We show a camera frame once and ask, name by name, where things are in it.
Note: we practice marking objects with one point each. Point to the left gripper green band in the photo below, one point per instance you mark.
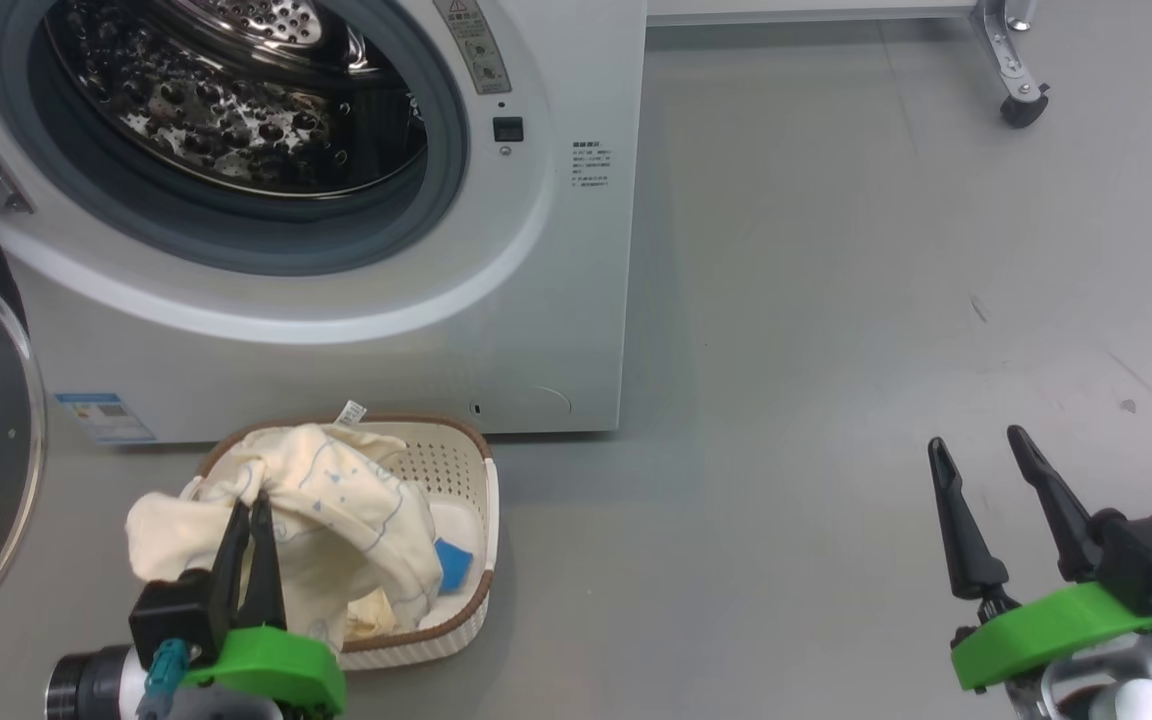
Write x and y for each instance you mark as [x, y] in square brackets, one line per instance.
[286, 665]

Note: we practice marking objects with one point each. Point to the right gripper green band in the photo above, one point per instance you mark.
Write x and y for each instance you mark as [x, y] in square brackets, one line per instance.
[1036, 635]

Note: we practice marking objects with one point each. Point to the cream baby garment blue trim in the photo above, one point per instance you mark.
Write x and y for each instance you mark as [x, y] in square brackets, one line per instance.
[336, 510]

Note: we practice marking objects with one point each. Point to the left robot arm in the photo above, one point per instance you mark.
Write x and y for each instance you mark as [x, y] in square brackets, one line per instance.
[221, 705]

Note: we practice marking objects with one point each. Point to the cream perforated laundry basket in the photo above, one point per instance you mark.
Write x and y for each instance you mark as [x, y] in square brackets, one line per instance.
[441, 470]

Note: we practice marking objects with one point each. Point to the grey rubber door gasket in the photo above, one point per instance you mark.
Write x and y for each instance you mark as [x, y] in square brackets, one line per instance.
[236, 235]

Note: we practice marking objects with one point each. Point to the white front-load washing machine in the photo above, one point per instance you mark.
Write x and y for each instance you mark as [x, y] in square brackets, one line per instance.
[556, 300]

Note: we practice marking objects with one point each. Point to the steel washing drum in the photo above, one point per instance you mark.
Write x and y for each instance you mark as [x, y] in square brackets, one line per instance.
[216, 110]

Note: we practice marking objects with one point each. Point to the black door latch socket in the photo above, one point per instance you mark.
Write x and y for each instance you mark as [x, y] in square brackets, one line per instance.
[508, 129]

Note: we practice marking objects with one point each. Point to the left wrist black cylinder motor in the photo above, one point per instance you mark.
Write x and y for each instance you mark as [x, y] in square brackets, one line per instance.
[96, 685]

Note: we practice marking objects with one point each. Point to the blue energy label sticker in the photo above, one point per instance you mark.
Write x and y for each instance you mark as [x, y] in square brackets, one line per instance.
[104, 418]

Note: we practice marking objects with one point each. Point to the grey metal leg with caster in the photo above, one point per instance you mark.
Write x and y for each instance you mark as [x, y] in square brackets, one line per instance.
[1006, 60]

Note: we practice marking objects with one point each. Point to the small printed text label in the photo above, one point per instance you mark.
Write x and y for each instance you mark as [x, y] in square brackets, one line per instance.
[590, 165]

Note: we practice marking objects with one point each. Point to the white furniture panel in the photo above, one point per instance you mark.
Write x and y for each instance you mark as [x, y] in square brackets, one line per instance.
[806, 10]

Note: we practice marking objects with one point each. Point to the grey warning sticker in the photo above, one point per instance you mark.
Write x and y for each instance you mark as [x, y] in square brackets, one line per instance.
[476, 50]

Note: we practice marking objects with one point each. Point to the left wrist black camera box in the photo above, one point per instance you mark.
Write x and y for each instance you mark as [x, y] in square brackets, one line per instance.
[171, 615]

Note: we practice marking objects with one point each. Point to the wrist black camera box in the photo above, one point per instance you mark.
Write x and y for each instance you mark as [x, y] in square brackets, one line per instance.
[171, 615]
[1151, 560]

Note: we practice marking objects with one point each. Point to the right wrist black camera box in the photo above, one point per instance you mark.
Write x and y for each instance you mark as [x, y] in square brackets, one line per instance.
[1151, 560]

